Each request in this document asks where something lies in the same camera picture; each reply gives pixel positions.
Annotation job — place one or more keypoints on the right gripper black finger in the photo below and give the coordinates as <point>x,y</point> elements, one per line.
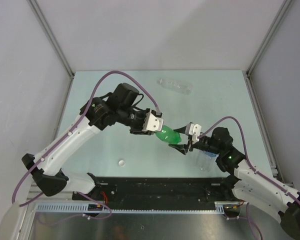
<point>183,130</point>
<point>182,148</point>

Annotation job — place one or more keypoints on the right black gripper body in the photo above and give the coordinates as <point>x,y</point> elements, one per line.
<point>203,145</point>

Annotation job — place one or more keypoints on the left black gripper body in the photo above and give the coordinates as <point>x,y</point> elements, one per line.
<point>136,119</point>

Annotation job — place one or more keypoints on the green plastic bottle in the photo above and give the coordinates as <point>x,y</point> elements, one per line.
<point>168,135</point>

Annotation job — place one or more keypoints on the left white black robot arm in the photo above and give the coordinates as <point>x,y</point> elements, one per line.
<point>97,114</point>

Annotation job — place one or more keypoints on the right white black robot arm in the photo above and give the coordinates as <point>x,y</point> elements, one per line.
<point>245,181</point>

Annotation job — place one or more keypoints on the clear bottle with blue label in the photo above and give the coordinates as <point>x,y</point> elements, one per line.
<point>205,160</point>

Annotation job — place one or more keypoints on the clear unlabelled plastic bottle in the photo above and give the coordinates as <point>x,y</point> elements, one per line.
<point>177,86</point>

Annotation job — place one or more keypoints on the white bottle cap front left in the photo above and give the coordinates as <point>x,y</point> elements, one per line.
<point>121,163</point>

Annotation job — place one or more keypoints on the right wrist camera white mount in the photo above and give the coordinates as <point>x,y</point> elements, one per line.
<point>193,131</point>

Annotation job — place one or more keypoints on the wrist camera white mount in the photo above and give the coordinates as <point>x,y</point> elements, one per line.
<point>153,122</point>
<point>193,131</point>

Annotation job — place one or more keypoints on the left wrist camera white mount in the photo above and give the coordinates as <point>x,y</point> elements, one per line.
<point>153,122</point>

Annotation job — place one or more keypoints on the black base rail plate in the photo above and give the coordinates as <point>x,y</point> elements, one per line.
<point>158,190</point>

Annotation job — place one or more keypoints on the right aluminium frame post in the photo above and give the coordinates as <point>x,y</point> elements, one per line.
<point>270,34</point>

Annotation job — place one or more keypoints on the aluminium frame post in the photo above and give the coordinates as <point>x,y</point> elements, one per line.
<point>47,30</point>
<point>270,34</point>

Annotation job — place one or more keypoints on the grey slotted cable duct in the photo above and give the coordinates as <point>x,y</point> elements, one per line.
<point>174,208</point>

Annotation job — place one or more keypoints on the left aluminium frame post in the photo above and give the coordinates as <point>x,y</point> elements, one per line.
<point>47,30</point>

